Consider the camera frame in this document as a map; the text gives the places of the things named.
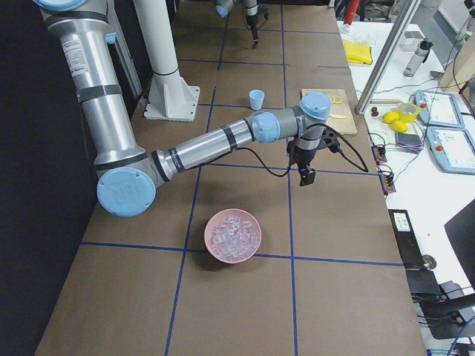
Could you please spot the whole lemon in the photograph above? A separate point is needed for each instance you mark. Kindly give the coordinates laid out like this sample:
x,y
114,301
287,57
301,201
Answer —
x,y
399,126
390,117

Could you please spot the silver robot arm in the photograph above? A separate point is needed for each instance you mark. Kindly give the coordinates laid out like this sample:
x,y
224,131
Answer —
x,y
128,175
224,7

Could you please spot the upper teach pendant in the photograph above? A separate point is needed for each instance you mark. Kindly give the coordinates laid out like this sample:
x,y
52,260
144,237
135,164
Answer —
x,y
437,108

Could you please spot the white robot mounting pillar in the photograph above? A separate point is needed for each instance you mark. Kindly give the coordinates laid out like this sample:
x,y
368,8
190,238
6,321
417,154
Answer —
x,y
170,97

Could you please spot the grey water bottle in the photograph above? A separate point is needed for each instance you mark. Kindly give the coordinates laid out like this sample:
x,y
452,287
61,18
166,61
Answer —
x,y
419,57

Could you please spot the light blue plastic cup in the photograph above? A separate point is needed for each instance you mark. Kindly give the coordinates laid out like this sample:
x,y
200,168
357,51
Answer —
x,y
256,99

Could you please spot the clear ice cubes pile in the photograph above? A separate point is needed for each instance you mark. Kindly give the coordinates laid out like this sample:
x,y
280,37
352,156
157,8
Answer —
x,y
234,240

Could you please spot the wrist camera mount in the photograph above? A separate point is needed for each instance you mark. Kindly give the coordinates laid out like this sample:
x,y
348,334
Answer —
x,y
330,141

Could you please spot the yellow cloth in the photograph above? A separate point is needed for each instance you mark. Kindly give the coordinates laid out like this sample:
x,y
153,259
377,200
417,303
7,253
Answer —
x,y
358,53

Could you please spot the yellow plastic knife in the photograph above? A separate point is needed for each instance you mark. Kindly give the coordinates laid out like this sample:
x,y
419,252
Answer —
x,y
337,116

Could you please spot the teach pendant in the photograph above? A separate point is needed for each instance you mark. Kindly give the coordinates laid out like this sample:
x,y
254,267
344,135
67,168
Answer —
x,y
452,149
437,108

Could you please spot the whole lemon lower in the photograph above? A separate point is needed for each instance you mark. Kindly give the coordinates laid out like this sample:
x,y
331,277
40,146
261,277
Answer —
x,y
399,126

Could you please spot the whole lemon upper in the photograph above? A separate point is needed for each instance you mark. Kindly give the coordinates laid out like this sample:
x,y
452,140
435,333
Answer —
x,y
390,117

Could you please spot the aluminium frame post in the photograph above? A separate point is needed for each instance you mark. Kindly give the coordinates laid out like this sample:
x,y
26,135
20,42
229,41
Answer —
x,y
406,14

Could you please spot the lower teach pendant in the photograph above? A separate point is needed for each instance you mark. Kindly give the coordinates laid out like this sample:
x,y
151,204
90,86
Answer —
x,y
452,149

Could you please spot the wooden cutting board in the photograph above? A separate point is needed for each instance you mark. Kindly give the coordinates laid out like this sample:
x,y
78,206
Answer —
x,y
343,126

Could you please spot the black monitor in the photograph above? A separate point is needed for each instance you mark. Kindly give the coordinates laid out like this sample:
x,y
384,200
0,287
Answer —
x,y
460,232

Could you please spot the dark purple phone wallet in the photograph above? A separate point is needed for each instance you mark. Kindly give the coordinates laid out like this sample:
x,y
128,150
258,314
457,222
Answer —
x,y
409,142

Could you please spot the lemon slices row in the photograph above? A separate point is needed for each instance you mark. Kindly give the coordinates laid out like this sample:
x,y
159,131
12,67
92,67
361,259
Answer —
x,y
335,99

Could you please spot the pink bowl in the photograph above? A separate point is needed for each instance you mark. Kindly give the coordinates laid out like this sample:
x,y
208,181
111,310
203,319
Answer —
x,y
224,214

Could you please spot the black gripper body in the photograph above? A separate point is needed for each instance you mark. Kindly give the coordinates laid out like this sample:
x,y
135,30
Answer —
x,y
251,23
304,159

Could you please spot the yellow tape roll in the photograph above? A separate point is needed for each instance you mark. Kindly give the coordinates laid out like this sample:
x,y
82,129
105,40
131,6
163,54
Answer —
x,y
408,112

